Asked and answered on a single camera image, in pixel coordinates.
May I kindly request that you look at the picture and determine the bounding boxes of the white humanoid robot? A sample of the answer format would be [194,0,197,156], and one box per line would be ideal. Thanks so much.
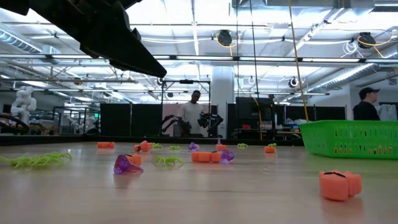
[10,86,38,125]

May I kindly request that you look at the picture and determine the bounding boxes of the green plastic basket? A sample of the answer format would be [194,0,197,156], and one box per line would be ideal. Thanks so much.
[297,119,398,160]

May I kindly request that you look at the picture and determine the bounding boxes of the grey hanging cloth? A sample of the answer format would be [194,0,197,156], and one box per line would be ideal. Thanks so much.
[377,102,398,121]

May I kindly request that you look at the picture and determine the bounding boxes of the yellow cable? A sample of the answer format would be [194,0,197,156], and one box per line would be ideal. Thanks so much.
[287,0,310,122]

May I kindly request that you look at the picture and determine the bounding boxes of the black curved hose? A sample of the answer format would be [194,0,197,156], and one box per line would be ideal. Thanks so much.
[0,113,30,135]

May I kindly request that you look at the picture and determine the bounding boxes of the person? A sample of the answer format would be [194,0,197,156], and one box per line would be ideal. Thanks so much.
[353,87,382,121]
[177,90,205,138]

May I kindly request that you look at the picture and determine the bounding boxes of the white square pillar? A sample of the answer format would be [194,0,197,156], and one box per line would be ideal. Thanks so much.
[210,65,236,139]

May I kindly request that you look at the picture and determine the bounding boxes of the black metal gantry frame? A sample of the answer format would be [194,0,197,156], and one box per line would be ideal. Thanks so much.
[160,78,212,138]

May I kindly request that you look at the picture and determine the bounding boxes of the long ceiling light bar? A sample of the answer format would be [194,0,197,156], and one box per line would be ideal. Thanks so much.
[0,54,398,63]

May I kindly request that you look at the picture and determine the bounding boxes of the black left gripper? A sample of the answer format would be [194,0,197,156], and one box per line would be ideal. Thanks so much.
[0,0,32,16]

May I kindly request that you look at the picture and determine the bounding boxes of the black partition panel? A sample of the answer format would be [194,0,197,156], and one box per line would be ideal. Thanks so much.
[284,105,348,121]
[99,103,132,137]
[131,103,163,137]

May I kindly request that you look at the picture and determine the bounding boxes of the pale curtain backdrop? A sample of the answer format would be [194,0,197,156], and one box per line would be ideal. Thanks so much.
[162,101,211,137]

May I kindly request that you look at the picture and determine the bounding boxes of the black cable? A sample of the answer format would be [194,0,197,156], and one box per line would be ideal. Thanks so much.
[248,0,261,103]

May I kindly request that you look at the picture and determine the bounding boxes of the black equipment cart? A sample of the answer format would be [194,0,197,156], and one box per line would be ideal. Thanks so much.
[233,96,282,140]

